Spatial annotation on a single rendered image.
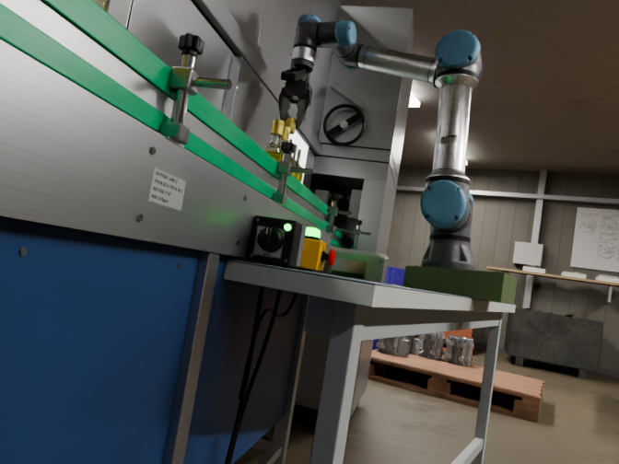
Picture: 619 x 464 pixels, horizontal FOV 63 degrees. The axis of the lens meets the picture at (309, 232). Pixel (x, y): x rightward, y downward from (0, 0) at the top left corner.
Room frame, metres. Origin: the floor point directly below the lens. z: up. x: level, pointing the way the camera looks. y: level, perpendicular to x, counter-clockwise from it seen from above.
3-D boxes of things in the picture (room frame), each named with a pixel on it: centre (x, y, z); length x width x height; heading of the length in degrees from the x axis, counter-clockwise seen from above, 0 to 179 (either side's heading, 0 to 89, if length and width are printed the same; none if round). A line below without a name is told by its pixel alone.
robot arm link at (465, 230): (1.46, -0.40, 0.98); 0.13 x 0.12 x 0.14; 156
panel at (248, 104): (1.83, 0.18, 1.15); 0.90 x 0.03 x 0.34; 167
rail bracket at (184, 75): (0.59, 0.16, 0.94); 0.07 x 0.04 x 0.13; 77
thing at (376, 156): (2.81, -0.23, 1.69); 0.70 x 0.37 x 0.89; 167
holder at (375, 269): (1.73, -0.14, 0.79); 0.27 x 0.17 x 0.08; 77
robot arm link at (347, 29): (1.53, 0.01, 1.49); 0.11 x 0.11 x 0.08; 66
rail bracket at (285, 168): (1.04, 0.05, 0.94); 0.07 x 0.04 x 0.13; 77
